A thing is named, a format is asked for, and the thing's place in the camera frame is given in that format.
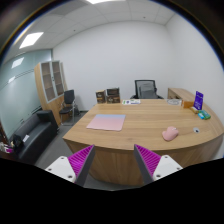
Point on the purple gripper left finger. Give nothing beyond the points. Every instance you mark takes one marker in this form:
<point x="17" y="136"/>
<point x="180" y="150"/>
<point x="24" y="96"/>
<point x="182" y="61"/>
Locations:
<point x="74" y="168"/>

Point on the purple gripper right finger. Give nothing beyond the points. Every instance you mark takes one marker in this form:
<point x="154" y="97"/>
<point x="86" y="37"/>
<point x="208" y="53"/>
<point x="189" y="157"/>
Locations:
<point x="153" y="166"/>

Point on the pink computer mouse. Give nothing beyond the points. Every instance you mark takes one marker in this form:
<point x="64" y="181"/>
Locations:
<point x="170" y="133"/>

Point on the pink gradient mouse pad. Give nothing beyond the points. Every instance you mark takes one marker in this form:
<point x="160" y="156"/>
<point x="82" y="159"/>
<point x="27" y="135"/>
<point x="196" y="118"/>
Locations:
<point x="109" y="122"/>

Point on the large wooden office desk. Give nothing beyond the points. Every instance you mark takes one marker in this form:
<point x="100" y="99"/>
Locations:
<point x="144" y="123"/>

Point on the black leather sofa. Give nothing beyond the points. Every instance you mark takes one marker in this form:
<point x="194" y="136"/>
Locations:
<point x="33" y="136"/>

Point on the small white sticker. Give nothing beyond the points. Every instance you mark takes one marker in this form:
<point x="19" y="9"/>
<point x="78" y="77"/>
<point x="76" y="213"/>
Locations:
<point x="196" y="130"/>

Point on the black visitor chair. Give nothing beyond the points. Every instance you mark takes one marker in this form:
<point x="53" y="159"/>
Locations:
<point x="69" y="104"/>

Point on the white tray on desk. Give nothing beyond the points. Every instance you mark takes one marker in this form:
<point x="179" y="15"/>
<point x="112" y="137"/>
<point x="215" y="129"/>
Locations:
<point x="176" y="102"/>

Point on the green small box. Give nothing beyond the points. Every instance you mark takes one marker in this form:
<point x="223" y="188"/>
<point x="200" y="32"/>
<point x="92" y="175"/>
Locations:
<point x="204" y="115"/>

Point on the low wooden side cabinet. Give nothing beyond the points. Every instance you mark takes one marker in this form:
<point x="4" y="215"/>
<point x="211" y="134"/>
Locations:
<point x="186" y="98"/>

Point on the black mesh office chair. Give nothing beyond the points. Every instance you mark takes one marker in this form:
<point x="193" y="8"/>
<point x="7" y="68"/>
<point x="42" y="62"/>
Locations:
<point x="145" y="89"/>

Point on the brown cardboard box left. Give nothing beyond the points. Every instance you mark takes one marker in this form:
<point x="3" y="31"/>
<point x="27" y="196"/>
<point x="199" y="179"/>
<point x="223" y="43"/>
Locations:
<point x="101" y="96"/>

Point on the brown cardboard box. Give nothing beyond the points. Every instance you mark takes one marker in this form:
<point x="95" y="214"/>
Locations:
<point x="113" y="95"/>
<point x="101" y="96"/>

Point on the brown cardboard box right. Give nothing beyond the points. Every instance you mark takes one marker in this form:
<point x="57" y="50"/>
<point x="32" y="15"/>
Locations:
<point x="113" y="95"/>

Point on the purple sign stand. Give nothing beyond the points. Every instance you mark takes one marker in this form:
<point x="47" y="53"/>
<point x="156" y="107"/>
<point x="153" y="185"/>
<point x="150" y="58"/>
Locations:
<point x="198" y="102"/>

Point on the wooden glass-door cabinet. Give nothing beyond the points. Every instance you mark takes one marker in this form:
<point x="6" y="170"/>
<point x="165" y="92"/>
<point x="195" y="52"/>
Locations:
<point x="50" y="86"/>

